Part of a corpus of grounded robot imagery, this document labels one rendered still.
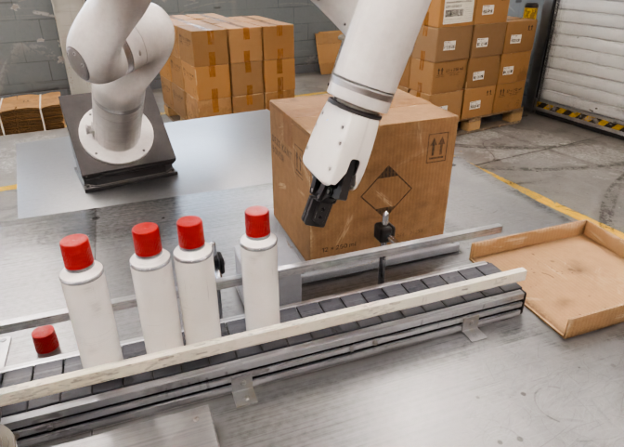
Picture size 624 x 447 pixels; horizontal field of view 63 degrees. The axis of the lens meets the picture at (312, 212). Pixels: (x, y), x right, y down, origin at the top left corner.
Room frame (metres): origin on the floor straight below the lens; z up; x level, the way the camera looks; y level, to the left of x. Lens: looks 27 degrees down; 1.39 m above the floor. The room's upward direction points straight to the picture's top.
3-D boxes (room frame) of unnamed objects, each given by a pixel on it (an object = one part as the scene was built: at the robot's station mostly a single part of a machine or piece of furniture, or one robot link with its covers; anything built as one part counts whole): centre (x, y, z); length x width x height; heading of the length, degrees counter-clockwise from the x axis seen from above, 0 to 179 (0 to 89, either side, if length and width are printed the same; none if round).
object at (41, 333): (0.63, 0.42, 0.85); 0.03 x 0.03 x 0.03
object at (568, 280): (0.83, -0.51, 0.85); 0.30 x 0.26 x 0.04; 110
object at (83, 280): (0.53, 0.29, 0.98); 0.05 x 0.05 x 0.20
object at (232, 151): (1.43, 0.37, 0.81); 0.90 x 0.90 x 0.04; 28
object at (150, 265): (0.56, 0.21, 0.98); 0.05 x 0.05 x 0.20
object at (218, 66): (4.49, 0.77, 0.45); 1.20 x 0.84 x 0.89; 29
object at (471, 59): (4.62, -1.20, 0.57); 1.20 x 0.85 x 1.14; 120
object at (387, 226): (0.77, -0.14, 0.91); 0.07 x 0.03 x 0.16; 20
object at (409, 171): (1.00, -0.09, 0.99); 0.30 x 0.24 x 0.27; 111
